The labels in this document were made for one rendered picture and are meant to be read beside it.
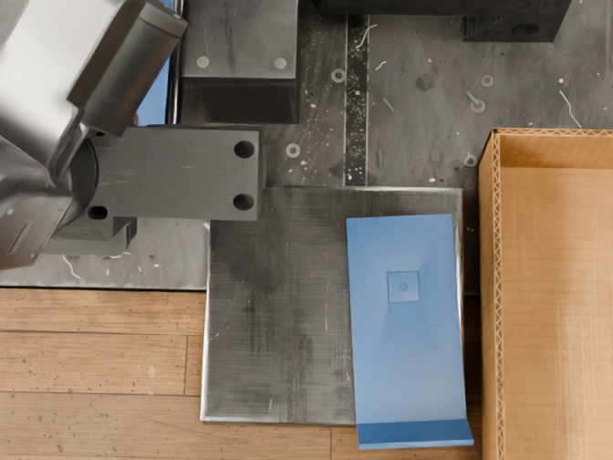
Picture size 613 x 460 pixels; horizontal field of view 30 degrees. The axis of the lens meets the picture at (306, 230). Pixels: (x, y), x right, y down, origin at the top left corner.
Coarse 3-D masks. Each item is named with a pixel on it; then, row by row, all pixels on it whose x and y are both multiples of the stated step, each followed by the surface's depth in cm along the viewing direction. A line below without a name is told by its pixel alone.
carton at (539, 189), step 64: (512, 128) 73; (512, 192) 78; (576, 192) 78; (512, 256) 77; (576, 256) 77; (512, 320) 76; (576, 320) 76; (512, 384) 75; (576, 384) 75; (512, 448) 74; (576, 448) 74
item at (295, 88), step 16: (208, 96) 76; (224, 96) 76; (240, 96) 76; (256, 96) 75; (272, 96) 75; (288, 96) 75; (208, 112) 79; (224, 112) 79; (240, 112) 78; (256, 112) 78; (272, 112) 78; (288, 112) 78
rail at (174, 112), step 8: (176, 0) 73; (176, 8) 73; (176, 48) 72; (176, 56) 72; (176, 64) 72; (176, 72) 72; (176, 80) 72; (176, 88) 72; (176, 96) 72; (168, 104) 72; (176, 104) 71; (168, 112) 71; (176, 112) 71; (168, 120) 71; (176, 120) 71
